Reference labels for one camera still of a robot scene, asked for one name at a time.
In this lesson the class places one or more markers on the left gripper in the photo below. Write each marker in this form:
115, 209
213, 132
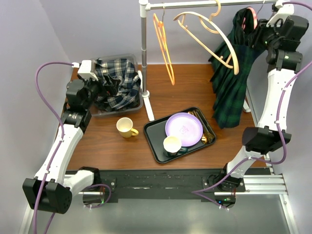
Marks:
105, 90

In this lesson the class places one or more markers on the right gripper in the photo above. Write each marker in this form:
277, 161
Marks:
262, 29

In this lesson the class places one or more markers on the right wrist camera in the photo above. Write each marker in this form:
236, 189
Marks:
284, 9

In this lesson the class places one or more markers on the black tray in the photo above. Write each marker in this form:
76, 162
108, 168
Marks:
155, 134

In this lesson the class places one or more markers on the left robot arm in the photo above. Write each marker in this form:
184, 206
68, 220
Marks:
49, 190

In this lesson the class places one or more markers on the pink hanger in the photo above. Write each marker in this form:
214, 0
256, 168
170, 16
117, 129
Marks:
254, 17

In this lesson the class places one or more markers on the orange plastic hanger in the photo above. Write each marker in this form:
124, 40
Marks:
162, 40

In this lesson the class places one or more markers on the purple plate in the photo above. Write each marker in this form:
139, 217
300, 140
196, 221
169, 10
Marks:
186, 127

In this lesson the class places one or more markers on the clear plastic bin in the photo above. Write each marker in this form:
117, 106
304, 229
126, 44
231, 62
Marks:
98, 113

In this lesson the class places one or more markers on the navy white plaid skirt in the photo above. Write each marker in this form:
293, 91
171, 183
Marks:
121, 74

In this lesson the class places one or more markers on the gold spoon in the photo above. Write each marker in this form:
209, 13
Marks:
207, 137

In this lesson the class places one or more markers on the green plaid skirt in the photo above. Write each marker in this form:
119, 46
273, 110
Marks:
230, 89

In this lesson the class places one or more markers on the black mounting base plate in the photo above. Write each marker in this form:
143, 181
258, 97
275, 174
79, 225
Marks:
162, 184

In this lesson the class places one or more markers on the dark green cup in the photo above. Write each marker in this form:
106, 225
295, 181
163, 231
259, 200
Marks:
181, 151

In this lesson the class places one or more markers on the white metal clothes rack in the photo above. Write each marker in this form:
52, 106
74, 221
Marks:
145, 6

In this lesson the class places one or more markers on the aluminium frame rail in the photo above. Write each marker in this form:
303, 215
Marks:
259, 181

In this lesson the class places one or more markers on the cream paper cup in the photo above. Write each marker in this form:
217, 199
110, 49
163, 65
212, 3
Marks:
171, 146

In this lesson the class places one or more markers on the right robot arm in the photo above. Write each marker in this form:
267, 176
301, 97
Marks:
270, 133

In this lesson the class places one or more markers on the yellow mug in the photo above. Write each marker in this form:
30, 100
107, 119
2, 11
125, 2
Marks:
125, 127

